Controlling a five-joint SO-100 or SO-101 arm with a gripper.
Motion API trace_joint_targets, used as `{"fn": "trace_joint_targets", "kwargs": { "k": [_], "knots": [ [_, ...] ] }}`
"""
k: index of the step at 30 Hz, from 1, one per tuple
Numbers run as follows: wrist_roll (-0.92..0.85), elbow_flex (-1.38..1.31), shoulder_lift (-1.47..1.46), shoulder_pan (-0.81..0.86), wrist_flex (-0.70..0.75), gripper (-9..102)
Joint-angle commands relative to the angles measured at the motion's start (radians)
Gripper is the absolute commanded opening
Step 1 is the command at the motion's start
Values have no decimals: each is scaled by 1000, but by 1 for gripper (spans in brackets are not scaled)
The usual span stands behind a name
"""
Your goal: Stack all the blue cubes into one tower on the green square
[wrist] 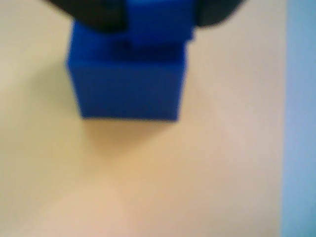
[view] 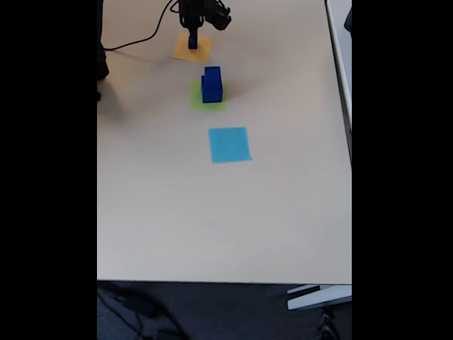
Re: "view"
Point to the medium blue cube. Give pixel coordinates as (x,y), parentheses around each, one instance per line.
(193,45)

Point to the pale orange paper square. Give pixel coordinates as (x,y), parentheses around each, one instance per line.
(182,51)

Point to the green paper square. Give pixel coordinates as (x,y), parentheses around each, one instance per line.
(194,104)

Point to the blue paper square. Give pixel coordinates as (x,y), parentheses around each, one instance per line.
(230,145)

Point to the extra large blue cube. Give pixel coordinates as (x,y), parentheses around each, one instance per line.
(212,95)

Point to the dark object on desk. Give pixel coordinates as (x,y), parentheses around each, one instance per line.
(349,19)

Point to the white table foot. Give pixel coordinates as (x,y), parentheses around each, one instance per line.
(318,299)

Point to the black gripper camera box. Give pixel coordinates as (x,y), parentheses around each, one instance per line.
(219,17)

